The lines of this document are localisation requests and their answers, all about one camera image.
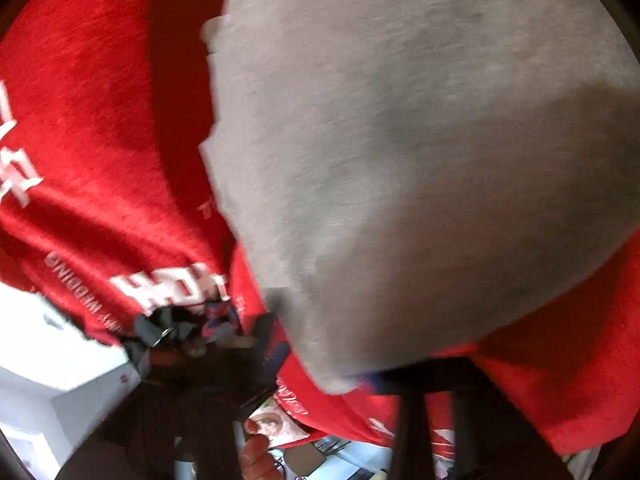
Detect black jacket with zipper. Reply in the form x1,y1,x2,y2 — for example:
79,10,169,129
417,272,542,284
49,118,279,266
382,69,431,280
120,306,203,363

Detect red blue plaid garment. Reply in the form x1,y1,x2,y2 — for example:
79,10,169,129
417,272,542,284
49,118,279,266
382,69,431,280
196,299,292,386

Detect red wedding blanket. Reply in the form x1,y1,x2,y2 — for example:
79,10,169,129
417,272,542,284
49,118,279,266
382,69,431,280
1,0,639,455

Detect person's left hand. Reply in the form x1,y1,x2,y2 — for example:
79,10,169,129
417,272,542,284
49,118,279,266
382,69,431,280
239,434,283,480

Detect grey garment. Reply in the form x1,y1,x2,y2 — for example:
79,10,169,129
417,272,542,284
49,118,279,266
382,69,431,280
205,0,639,393

